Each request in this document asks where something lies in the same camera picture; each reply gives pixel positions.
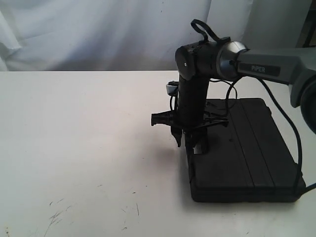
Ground black stand pole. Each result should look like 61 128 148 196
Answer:
296 0 316 48

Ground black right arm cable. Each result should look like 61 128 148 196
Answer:
169 19 316 196

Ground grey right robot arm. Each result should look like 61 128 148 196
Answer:
151 38 316 143

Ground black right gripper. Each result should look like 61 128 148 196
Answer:
151 77 228 155

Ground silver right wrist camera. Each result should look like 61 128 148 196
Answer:
166 81 179 96

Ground white backdrop curtain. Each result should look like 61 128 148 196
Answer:
0 0 311 71

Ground black plastic tool case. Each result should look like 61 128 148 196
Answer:
186 98 306 202

